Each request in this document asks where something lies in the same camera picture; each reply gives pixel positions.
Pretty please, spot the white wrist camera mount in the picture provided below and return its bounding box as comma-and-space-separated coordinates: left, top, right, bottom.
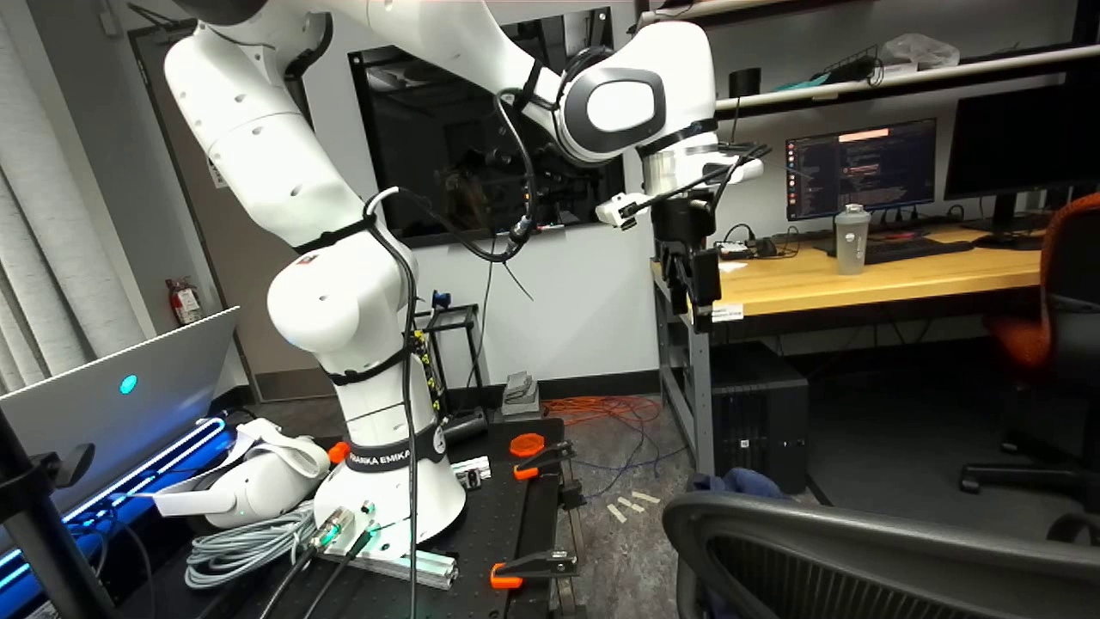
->
591, 153, 771, 234

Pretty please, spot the black wall screen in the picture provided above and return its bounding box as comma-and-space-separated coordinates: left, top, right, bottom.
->
347, 7, 631, 251

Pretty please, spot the white wall shelf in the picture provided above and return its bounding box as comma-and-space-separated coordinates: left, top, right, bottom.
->
712, 41, 1100, 117

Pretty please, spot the monitor showing code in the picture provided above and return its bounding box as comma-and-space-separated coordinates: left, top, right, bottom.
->
785, 117, 942, 223

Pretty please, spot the grey coiled cable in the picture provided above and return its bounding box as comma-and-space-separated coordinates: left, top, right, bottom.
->
182, 501, 318, 594

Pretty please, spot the small black box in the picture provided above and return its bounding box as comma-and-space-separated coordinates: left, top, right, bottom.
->
729, 66, 765, 102

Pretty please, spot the red fire extinguisher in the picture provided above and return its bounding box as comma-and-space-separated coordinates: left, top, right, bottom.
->
164, 277, 201, 327

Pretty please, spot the metal plate with green connectors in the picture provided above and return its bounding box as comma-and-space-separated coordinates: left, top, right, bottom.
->
301, 498, 459, 594

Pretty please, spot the clear plastic bottle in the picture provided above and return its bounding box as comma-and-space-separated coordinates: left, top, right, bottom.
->
832, 200, 872, 277

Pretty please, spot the blue metal frame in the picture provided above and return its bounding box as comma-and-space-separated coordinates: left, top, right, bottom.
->
0, 418, 238, 619

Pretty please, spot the white plastic controller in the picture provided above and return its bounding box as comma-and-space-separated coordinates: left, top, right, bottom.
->
146, 418, 334, 530

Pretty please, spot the black metal cart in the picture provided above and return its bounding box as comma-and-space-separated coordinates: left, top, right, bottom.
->
412, 290, 491, 398

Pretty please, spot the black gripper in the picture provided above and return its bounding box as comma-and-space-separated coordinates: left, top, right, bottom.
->
654, 192, 726, 311

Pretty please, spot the large dark monitor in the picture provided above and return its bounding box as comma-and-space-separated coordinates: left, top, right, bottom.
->
938, 81, 1100, 237

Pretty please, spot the black tripod stand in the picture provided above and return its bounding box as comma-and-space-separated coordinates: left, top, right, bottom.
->
0, 410, 118, 619

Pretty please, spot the orange black clamp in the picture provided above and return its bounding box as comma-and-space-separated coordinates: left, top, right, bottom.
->
483, 547, 580, 599
505, 430, 577, 484

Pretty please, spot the black keyboard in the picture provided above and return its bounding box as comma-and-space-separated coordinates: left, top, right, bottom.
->
866, 230, 981, 264

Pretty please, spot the small grey box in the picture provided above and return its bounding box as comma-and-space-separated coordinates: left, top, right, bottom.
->
499, 372, 543, 423

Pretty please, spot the grey door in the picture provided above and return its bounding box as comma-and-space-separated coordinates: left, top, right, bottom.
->
128, 21, 337, 389

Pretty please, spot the black computer tower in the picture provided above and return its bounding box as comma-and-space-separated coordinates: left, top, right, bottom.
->
712, 348, 810, 496

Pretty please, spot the orange black office chair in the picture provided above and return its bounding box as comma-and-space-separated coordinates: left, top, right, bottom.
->
958, 186, 1100, 544

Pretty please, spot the clear plastic bag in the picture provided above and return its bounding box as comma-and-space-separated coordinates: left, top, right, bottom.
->
869, 32, 963, 83

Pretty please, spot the black mesh office chair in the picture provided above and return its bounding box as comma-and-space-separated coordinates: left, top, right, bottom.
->
659, 488, 1100, 619

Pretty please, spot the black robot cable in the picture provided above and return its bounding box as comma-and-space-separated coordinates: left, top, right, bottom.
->
357, 83, 543, 619

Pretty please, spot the silver laptop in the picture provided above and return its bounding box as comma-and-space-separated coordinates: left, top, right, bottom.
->
0, 304, 248, 514

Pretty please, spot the wooden top desk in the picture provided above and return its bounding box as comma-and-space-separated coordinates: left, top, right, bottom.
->
648, 237, 1044, 478

